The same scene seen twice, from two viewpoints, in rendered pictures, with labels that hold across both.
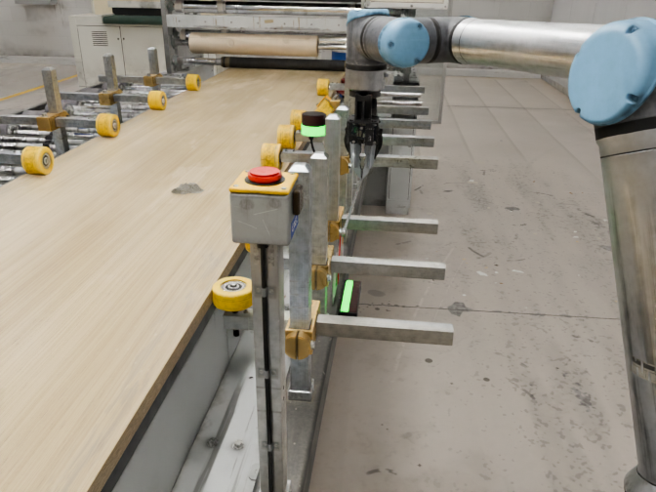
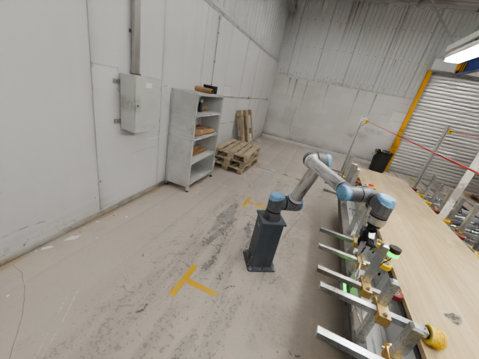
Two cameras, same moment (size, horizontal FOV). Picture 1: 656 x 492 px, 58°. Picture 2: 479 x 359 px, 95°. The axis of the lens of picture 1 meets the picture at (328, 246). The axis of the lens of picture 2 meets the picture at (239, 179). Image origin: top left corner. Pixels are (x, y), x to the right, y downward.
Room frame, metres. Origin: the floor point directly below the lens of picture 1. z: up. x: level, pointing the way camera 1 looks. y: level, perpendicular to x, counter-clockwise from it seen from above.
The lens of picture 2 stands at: (2.60, -0.64, 1.77)
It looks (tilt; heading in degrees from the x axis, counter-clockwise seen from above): 23 degrees down; 191
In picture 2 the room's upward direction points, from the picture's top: 12 degrees clockwise
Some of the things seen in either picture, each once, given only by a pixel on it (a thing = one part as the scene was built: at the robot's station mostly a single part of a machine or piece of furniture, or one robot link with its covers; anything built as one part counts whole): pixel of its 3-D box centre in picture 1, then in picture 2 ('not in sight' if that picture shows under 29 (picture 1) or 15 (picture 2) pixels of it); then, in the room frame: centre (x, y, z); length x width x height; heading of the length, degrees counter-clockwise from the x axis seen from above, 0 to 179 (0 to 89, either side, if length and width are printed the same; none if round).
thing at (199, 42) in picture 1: (286, 45); not in sight; (3.83, 0.27, 1.05); 1.43 x 0.12 x 0.12; 84
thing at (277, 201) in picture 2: not in sight; (276, 201); (0.59, -0.62, 0.79); 0.17 x 0.15 x 0.18; 115
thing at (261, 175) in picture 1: (265, 177); not in sight; (0.67, 0.08, 1.22); 0.04 x 0.04 x 0.02
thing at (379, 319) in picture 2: (342, 160); (380, 309); (1.70, -0.04, 0.95); 0.13 x 0.06 x 0.05; 174
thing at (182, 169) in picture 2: not in sight; (194, 139); (-0.85, -2.24, 0.78); 0.90 x 0.45 x 1.55; 175
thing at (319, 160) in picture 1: (318, 258); (361, 254); (1.18, 0.02, 0.87); 0.03 x 0.03 x 0.48; 84
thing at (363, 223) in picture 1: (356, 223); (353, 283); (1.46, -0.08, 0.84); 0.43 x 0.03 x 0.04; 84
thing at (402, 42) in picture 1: (398, 41); (367, 195); (1.26, -0.14, 1.32); 0.12 x 0.12 x 0.09; 25
